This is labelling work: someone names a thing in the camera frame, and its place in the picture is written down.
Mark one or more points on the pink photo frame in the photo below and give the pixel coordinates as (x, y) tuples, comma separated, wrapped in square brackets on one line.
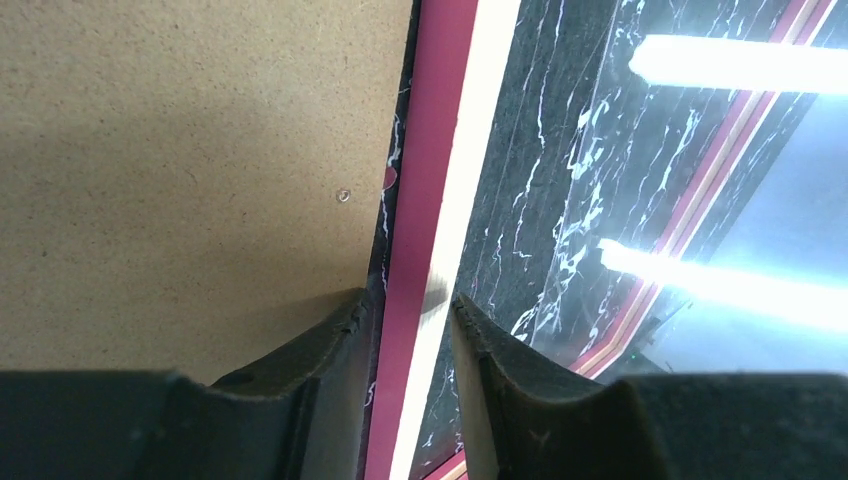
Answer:
[(772, 297)]

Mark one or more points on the brown cardboard backing board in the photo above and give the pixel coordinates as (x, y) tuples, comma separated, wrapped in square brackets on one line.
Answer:
[(187, 184)]

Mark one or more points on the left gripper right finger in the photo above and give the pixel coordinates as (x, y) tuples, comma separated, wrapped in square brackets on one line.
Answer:
[(525, 417)]

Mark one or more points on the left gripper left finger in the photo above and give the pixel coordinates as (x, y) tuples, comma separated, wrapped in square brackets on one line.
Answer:
[(295, 413)]

